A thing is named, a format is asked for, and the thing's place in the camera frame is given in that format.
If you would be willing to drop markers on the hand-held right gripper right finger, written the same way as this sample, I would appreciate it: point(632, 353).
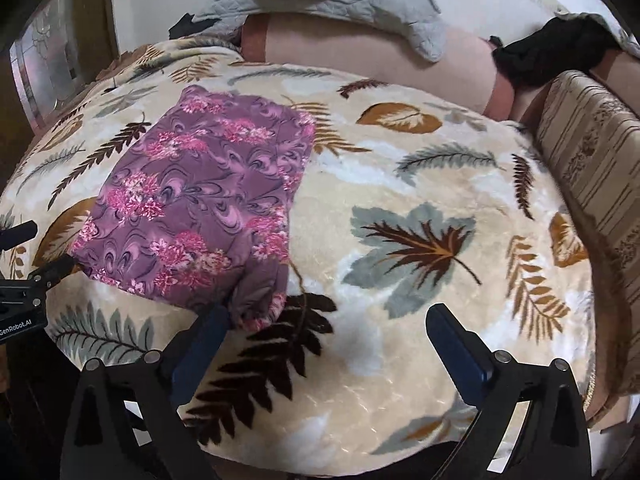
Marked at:
point(457, 355)

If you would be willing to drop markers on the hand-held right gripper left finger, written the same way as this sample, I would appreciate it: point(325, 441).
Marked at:
point(200, 355)

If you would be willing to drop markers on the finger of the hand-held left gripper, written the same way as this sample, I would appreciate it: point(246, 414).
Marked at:
point(52, 270)
point(20, 234)

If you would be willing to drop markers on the purple floral garment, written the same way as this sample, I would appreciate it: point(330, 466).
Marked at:
point(200, 200)

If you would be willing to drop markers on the cream leaf-print blanket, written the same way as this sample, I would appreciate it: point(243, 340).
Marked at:
point(400, 200)

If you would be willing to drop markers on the glass door cabinet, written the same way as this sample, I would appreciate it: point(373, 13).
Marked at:
point(55, 60)

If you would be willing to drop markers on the beige striped cushion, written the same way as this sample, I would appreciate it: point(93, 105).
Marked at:
point(595, 170)

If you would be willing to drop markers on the small black cloth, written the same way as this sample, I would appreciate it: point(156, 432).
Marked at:
point(192, 25)

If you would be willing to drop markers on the pink bolster pillow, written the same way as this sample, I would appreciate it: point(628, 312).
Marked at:
point(390, 55)

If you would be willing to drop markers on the large black cloth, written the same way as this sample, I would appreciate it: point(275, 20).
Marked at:
point(555, 52)

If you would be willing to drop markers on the grey pillow with brown patch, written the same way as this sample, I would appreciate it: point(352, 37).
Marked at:
point(350, 7)

